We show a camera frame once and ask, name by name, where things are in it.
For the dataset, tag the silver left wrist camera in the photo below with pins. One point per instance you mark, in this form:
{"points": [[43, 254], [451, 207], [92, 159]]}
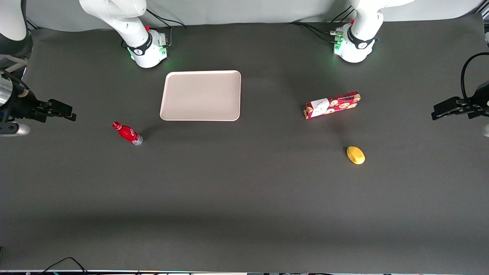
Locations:
{"points": [[486, 130]]}

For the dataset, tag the red coke bottle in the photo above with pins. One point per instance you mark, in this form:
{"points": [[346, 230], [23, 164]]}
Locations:
{"points": [[128, 133]]}

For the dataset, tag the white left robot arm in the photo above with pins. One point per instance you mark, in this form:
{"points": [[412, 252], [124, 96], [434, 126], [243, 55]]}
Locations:
{"points": [[357, 46]]}

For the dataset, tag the beige plastic tray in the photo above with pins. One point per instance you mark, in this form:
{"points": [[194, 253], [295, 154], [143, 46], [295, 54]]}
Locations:
{"points": [[201, 95]]}

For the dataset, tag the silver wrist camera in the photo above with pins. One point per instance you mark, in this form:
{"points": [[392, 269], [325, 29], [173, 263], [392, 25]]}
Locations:
{"points": [[17, 130], [486, 130]]}

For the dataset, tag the red cookie box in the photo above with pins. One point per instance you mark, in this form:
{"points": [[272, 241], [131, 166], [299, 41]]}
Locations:
{"points": [[336, 105]]}

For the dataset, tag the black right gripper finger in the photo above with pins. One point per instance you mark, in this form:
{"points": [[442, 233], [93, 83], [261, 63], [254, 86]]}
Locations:
{"points": [[65, 117], [61, 107]]}

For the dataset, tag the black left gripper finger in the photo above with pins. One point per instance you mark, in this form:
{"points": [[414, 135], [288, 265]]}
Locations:
{"points": [[449, 104], [450, 112]]}

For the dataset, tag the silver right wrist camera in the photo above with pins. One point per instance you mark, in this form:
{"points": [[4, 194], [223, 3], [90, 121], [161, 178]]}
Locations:
{"points": [[17, 130]]}

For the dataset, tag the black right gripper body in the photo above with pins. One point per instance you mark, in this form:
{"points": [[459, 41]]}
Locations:
{"points": [[25, 106]]}

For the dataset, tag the yellow lemon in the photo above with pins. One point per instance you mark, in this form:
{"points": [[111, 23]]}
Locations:
{"points": [[355, 155]]}

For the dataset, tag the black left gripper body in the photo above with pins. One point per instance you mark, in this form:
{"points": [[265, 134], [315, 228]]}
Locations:
{"points": [[475, 102]]}

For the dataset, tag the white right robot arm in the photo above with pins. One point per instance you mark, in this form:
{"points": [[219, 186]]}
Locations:
{"points": [[147, 53]]}

